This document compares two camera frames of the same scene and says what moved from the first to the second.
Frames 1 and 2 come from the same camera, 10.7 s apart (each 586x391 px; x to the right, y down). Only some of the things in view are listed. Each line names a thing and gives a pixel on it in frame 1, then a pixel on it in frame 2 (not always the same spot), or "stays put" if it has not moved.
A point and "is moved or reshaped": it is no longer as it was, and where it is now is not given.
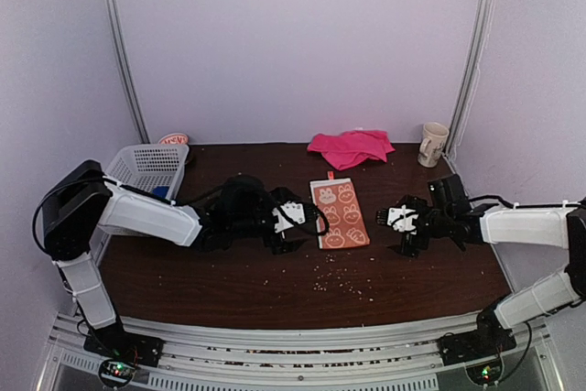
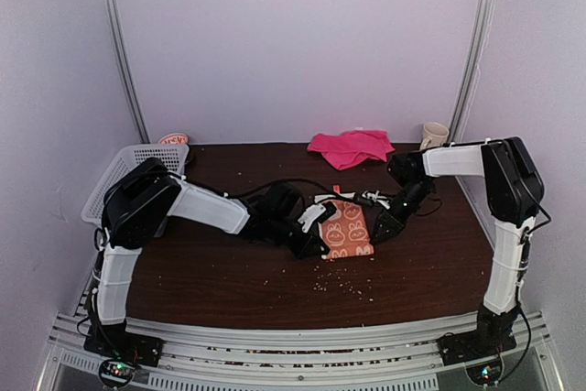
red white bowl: [178, 138] stays put
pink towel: [350, 148] stays put
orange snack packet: [338, 200] is moved or reshaped
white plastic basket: [146, 167] stays put
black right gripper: [407, 242] -> [390, 221]
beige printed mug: [435, 136] stays put
